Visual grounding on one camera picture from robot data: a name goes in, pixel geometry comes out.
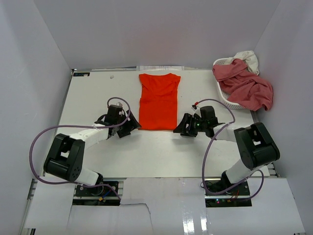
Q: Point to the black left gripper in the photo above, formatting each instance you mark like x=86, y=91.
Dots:
x=133, y=124

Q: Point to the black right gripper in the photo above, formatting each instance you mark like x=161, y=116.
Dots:
x=181, y=128

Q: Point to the orange t shirt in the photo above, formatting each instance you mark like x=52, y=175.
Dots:
x=158, y=106

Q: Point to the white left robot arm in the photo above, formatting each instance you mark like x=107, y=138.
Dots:
x=65, y=157

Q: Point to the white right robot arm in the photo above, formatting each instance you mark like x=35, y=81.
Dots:
x=256, y=146

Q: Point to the white perforated laundry basket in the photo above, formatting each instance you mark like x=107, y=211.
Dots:
x=225, y=71

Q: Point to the pink t shirt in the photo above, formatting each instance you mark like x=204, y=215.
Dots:
x=256, y=91

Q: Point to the black corner label plate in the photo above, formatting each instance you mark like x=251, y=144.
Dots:
x=81, y=74

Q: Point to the cream white t shirt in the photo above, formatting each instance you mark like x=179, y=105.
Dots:
x=250, y=59

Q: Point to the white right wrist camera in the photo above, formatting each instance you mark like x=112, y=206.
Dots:
x=196, y=111

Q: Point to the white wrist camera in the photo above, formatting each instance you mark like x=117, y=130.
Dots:
x=196, y=111
x=120, y=108

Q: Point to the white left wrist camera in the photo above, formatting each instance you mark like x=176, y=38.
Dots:
x=120, y=108

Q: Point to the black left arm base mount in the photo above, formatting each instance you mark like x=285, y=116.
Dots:
x=99, y=196

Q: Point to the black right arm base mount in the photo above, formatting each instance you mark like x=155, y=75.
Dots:
x=239, y=196

